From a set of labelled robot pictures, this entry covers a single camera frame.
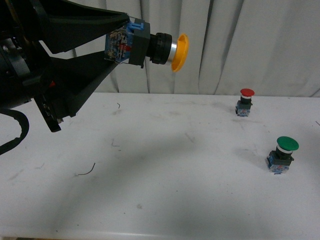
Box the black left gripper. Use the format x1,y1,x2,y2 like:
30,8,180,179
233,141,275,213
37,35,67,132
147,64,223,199
20,0,130,133

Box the yellow mushroom push button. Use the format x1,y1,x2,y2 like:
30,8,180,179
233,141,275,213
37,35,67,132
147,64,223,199
104,18,190,73

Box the red mushroom push button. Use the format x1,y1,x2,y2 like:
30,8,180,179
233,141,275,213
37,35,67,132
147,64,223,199
235,88,255,117

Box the green mushroom push button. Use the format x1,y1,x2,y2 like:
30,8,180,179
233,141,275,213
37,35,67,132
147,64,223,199
265,136,299,174

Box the white pleated curtain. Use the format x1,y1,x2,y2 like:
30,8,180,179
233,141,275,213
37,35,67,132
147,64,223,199
69,0,320,98

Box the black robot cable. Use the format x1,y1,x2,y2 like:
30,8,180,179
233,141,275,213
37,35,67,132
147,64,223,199
0,108,30,156

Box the curved black wire piece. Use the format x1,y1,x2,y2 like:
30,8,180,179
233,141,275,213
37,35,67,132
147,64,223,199
77,162,96,176

